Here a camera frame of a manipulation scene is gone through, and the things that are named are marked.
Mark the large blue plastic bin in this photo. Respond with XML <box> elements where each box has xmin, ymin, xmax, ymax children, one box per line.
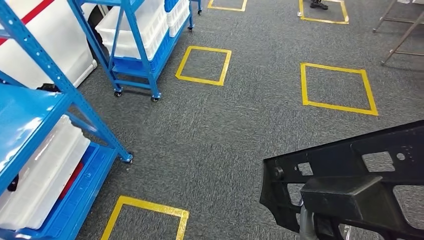
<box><xmin>111</xmin><ymin>23</ymin><xmax>188</xmax><ymax>74</ymax></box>

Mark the white car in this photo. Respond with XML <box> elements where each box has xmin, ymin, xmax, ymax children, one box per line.
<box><xmin>0</xmin><ymin>0</ymin><xmax>99</xmax><ymax>90</ymax></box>

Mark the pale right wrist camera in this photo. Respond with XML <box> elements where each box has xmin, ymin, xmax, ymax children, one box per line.
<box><xmin>338</xmin><ymin>223</ymin><xmax>353</xmax><ymax>240</ymax></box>

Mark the red barrier tape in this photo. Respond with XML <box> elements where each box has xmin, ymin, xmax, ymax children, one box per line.
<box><xmin>0</xmin><ymin>0</ymin><xmax>56</xmax><ymax>46</ymax></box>

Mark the large white plastic bin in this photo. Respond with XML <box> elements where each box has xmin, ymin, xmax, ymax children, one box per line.
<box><xmin>95</xmin><ymin>0</ymin><xmax>170</xmax><ymax>51</ymax></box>
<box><xmin>100</xmin><ymin>38</ymin><xmax>167</xmax><ymax>62</ymax></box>

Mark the blue metal shelf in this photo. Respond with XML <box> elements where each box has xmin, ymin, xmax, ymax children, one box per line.
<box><xmin>0</xmin><ymin>0</ymin><xmax>134</xmax><ymax>240</ymax></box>

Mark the blue wheeled shelf cart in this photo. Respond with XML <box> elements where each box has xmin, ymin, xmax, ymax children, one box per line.
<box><xmin>66</xmin><ymin>0</ymin><xmax>204</xmax><ymax>103</ymax></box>

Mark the steel table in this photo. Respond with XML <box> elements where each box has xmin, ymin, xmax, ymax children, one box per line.
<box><xmin>372</xmin><ymin>0</ymin><xmax>424</xmax><ymax>65</ymax></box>

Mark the yellow floor tape square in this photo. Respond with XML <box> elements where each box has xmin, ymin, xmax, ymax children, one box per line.
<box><xmin>297</xmin><ymin>0</ymin><xmax>350</xmax><ymax>25</ymax></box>
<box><xmin>207</xmin><ymin>0</ymin><xmax>249</xmax><ymax>12</ymax></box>
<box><xmin>299</xmin><ymin>62</ymin><xmax>380</xmax><ymax>117</ymax></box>

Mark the small white plastic bin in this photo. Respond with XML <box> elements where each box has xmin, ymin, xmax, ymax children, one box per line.
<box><xmin>168</xmin><ymin>9</ymin><xmax>191</xmax><ymax>38</ymax></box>
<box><xmin>165</xmin><ymin>0</ymin><xmax>190</xmax><ymax>27</ymax></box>

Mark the black plastic car frame part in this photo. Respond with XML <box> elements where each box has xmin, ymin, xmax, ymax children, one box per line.
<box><xmin>259</xmin><ymin>119</ymin><xmax>424</xmax><ymax>240</ymax></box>

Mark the long white plastic bin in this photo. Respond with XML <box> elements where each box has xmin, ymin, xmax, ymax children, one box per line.
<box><xmin>0</xmin><ymin>114</ymin><xmax>91</xmax><ymax>232</ymax></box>

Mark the small blue plastic bin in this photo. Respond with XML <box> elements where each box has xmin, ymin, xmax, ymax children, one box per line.
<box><xmin>164</xmin><ymin>0</ymin><xmax>180</xmax><ymax>13</ymax></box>

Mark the red flat object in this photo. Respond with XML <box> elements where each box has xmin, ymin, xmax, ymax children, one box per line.
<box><xmin>58</xmin><ymin>161</ymin><xmax>86</xmax><ymax>201</ymax></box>

